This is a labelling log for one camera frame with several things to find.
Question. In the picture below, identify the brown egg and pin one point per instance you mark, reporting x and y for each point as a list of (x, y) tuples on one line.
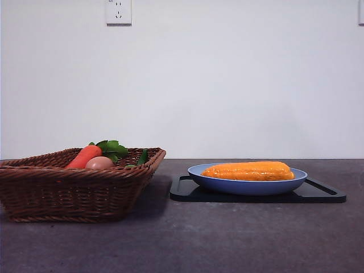
[(98, 163)]

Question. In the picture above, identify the blue round plate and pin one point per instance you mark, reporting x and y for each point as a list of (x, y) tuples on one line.
[(247, 187)]

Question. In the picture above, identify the yellow-orange corn cob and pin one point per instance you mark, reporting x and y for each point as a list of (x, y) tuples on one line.
[(247, 172)]

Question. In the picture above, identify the white wall socket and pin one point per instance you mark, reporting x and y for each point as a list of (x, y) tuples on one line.
[(119, 12)]

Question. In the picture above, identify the white wall plate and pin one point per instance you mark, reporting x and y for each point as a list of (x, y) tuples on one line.
[(361, 12)]

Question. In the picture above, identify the black rectangular tray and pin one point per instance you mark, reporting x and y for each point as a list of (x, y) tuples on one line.
[(182, 196)]

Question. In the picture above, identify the brown wicker basket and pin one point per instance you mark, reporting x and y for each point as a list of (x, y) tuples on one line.
[(71, 193)]

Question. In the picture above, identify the dark green pepper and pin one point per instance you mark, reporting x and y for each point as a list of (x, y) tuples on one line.
[(142, 157)]

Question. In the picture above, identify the green leafy vegetable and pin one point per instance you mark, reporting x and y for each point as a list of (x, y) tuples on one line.
[(113, 147)]

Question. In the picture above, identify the orange carrot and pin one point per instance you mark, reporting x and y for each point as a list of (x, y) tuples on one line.
[(85, 156)]

